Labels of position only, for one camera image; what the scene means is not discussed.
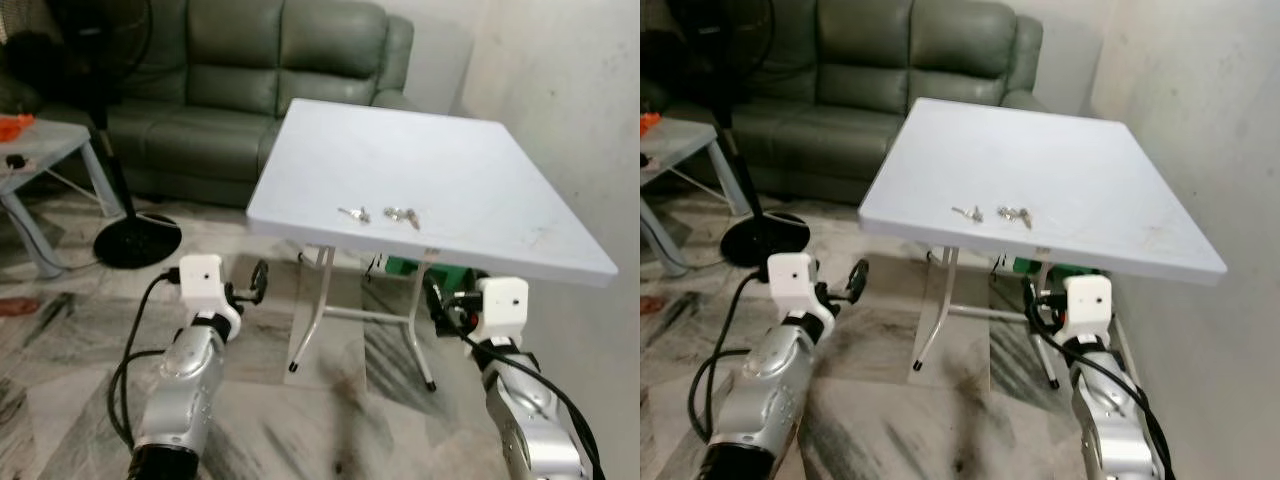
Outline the green box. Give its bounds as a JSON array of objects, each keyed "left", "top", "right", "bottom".
[
  {"left": 372, "top": 254, "right": 473, "bottom": 293},
  {"left": 1000, "top": 254, "right": 1088, "bottom": 288}
]

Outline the green leather sofa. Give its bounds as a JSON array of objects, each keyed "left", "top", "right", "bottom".
[
  {"left": 0, "top": 0, "right": 417, "bottom": 208},
  {"left": 640, "top": 0, "right": 1047, "bottom": 206}
]

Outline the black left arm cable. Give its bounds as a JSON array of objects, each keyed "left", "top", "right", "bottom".
[
  {"left": 687, "top": 270, "right": 773, "bottom": 446},
  {"left": 107, "top": 267, "right": 183, "bottom": 453}
]

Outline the white folding table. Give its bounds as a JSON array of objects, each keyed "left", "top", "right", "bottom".
[
  {"left": 246, "top": 97, "right": 620, "bottom": 393},
  {"left": 857, "top": 96, "right": 1230, "bottom": 391}
]

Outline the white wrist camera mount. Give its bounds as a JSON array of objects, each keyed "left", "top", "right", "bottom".
[
  {"left": 469, "top": 276, "right": 530, "bottom": 347},
  {"left": 1061, "top": 274, "right": 1114, "bottom": 347},
  {"left": 767, "top": 252, "right": 834, "bottom": 337},
  {"left": 177, "top": 254, "right": 244, "bottom": 337}
]

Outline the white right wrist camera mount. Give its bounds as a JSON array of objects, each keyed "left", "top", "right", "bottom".
[
  {"left": 1061, "top": 274, "right": 1114, "bottom": 347},
  {"left": 469, "top": 276, "right": 530, "bottom": 347}
]

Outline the black standing fan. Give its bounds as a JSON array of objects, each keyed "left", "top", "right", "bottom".
[
  {"left": 58, "top": 0, "right": 184, "bottom": 270},
  {"left": 690, "top": 0, "right": 812, "bottom": 269}
]

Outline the grey side table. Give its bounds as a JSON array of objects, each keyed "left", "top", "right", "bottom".
[
  {"left": 0, "top": 117, "right": 128, "bottom": 280},
  {"left": 640, "top": 116, "right": 753, "bottom": 278}
]

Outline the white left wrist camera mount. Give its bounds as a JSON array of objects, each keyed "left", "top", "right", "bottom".
[
  {"left": 177, "top": 254, "right": 244, "bottom": 337},
  {"left": 767, "top": 252, "right": 834, "bottom": 337}
]

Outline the dark cushion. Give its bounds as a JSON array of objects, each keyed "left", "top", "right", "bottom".
[
  {"left": 640, "top": 28, "right": 703, "bottom": 113},
  {"left": 0, "top": 28, "right": 73, "bottom": 113}
]

